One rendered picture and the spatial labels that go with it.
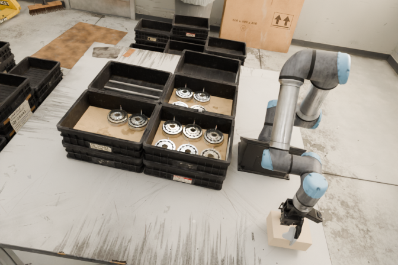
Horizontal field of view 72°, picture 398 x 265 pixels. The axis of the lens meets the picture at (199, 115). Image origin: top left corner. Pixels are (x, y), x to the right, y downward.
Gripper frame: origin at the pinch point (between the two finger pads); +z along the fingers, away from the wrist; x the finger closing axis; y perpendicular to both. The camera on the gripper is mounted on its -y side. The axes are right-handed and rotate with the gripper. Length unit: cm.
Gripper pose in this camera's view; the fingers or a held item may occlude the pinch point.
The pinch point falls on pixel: (289, 228)
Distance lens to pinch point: 131.8
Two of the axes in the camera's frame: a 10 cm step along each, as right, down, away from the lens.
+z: -1.1, 7.3, 6.8
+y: -9.9, -1.6, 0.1
